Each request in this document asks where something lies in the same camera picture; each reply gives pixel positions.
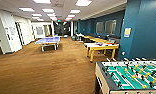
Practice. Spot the dark waste bin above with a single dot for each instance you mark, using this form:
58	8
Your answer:
73	37

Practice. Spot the small white table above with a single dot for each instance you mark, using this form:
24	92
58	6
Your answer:
80	35

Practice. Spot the yellow air hockey table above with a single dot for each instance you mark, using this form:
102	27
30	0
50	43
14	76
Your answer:
100	46

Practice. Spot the interior glass window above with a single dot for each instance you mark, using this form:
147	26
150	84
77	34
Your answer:
99	27
110	26

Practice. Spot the blue ping pong table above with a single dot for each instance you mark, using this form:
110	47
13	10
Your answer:
47	40

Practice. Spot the ceiling light panel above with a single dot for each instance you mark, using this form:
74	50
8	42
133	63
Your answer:
42	1
71	15
75	11
26	9
36	14
50	15
84	2
47	10

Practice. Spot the green foosball table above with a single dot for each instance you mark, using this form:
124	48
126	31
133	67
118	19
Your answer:
134	75

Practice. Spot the framed glass wall panel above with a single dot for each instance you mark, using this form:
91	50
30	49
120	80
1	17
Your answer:
39	30

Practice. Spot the white wall outlet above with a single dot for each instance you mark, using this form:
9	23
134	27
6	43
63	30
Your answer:
124	53

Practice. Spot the pale framed wall sign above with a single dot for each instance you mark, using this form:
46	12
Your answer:
127	32

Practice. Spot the paper notice on wall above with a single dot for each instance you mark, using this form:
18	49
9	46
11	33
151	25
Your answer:
11	30

